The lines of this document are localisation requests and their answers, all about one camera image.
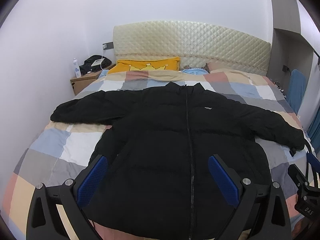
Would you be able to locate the white spray bottle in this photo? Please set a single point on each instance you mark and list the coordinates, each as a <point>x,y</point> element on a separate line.
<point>76,68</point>

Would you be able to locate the pink pillow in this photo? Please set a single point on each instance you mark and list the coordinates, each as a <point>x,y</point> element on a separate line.
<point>215,67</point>

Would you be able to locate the black puffer jacket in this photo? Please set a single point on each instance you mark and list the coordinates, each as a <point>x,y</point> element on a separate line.
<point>157,145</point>

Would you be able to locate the grey wardrobe cabinet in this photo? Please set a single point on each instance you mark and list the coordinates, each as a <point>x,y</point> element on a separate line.
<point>295,45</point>

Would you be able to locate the blue towel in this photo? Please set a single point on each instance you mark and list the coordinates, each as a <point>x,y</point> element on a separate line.
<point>296,90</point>

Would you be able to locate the light blue pillow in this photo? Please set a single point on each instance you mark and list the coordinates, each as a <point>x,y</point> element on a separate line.
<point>195,71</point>

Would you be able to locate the cream quilted headboard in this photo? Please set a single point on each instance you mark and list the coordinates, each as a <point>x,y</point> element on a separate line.
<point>195,43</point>

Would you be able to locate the wall power socket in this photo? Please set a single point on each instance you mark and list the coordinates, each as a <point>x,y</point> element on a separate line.
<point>108,45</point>

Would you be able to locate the white tablet device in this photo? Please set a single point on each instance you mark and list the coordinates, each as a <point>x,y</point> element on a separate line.
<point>97,62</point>

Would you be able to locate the yellow pillow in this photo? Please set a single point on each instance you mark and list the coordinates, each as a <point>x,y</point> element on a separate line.
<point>146,65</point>

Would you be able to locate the blue curtain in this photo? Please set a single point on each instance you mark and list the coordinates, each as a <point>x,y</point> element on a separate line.
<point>314,132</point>

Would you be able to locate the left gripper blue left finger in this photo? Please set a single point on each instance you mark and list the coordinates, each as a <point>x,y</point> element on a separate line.
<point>88,180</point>

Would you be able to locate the black bag on nightstand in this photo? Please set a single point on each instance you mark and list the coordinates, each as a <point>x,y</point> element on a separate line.
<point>86,67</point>

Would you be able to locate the wooden nightstand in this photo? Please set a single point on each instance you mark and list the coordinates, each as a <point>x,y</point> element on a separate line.
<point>80,83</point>

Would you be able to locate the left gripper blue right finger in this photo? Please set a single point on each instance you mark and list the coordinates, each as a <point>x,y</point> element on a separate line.
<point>226,179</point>

